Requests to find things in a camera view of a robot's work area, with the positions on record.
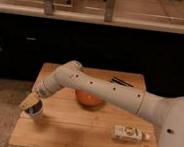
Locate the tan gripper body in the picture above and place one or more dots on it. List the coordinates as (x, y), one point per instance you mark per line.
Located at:
(30, 100)

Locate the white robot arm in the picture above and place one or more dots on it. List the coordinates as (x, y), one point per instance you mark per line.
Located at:
(164, 112)

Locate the orange ceramic cup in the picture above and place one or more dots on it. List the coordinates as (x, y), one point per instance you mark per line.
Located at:
(87, 99)

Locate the wooden table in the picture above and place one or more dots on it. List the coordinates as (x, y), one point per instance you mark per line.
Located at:
(65, 123)

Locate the white box with label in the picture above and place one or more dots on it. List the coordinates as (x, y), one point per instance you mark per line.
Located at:
(130, 134)

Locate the metal frame post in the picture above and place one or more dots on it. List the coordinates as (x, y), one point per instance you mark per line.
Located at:
(110, 5)

